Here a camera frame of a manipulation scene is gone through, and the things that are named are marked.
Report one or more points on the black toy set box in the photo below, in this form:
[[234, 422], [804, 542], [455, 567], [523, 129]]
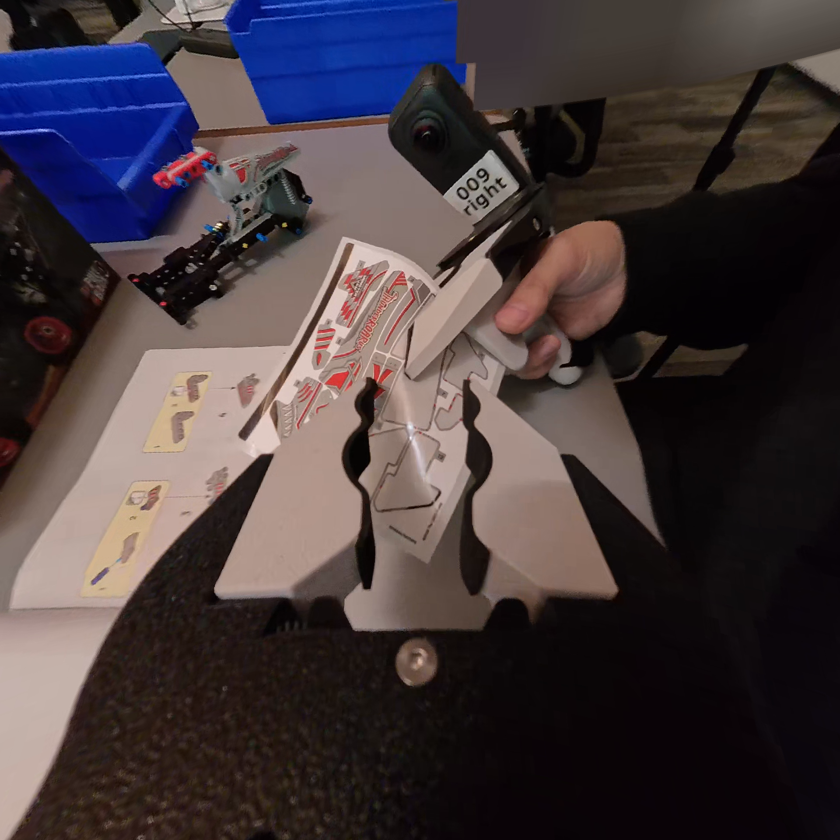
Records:
[[39, 295]]

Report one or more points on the black brick chassis model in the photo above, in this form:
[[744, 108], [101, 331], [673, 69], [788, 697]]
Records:
[[190, 275]]

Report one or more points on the grey desk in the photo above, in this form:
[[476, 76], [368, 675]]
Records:
[[354, 197]]

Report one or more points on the person's right hand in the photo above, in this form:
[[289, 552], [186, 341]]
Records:
[[577, 282]]

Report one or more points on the open instruction booklet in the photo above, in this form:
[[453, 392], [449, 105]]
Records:
[[72, 525]]

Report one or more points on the sticker sheet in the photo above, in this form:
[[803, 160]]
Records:
[[354, 315]]

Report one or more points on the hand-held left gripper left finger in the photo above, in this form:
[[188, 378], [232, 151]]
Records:
[[289, 525]]

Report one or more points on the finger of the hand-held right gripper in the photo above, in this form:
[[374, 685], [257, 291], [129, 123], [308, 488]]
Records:
[[453, 315]]

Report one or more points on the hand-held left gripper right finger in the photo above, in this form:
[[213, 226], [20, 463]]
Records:
[[544, 525]]

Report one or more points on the person's right forearm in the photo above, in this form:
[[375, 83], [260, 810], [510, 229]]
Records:
[[722, 262]]

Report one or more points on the red brick beam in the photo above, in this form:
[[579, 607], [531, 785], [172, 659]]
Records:
[[184, 167]]

